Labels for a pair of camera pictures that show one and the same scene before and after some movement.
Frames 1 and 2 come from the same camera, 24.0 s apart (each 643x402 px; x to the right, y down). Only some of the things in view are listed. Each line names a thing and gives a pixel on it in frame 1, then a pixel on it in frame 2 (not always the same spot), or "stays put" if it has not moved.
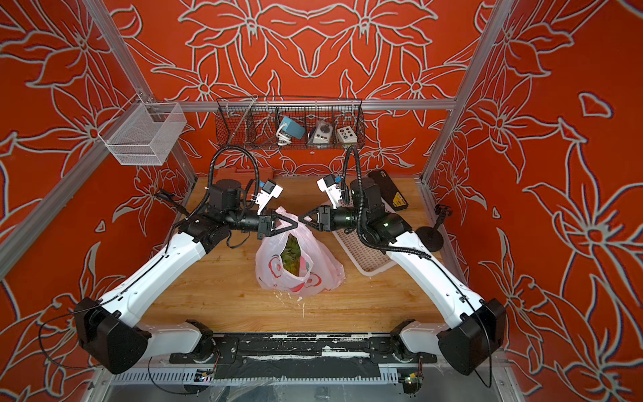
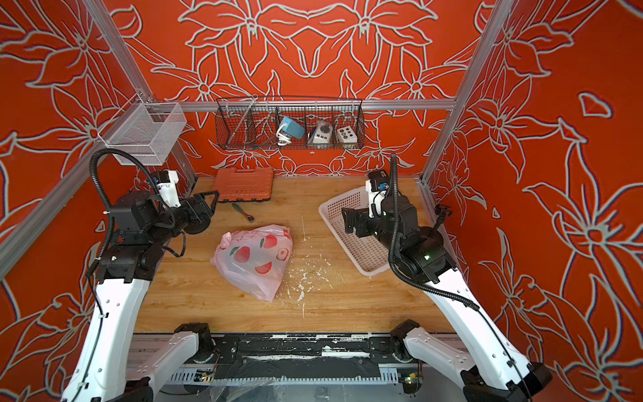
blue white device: (287, 129) stays put
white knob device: (322, 132) stays put
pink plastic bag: (295, 261) to (255, 259)
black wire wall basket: (291, 123) stays put
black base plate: (303, 357) stays put
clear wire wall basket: (143, 134) stays put
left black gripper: (267, 224) to (199, 218)
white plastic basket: (367, 259) stays put
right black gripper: (327, 219) to (354, 214)
